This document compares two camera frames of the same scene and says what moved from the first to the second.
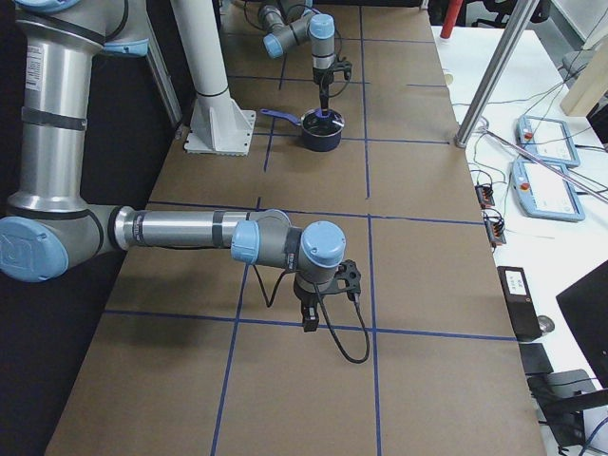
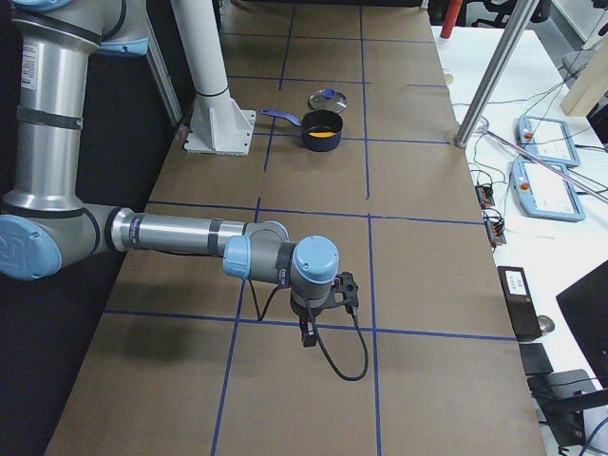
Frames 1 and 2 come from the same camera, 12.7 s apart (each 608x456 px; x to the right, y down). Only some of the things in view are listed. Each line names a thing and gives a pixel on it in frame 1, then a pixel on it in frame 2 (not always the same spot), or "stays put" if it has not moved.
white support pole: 199,32 stays put
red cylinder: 452,12 stays put
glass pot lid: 316,123 -> 328,99
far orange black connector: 484,195 stays put
